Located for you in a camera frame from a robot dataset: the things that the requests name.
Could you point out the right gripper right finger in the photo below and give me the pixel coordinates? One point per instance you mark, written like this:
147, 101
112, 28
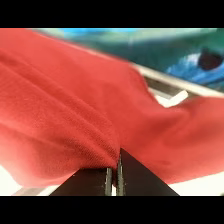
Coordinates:
140, 180

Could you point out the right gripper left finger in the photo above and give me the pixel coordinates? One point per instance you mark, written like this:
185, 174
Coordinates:
88, 183

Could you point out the red T-shirt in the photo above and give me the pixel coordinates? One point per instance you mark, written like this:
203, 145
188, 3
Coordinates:
66, 110

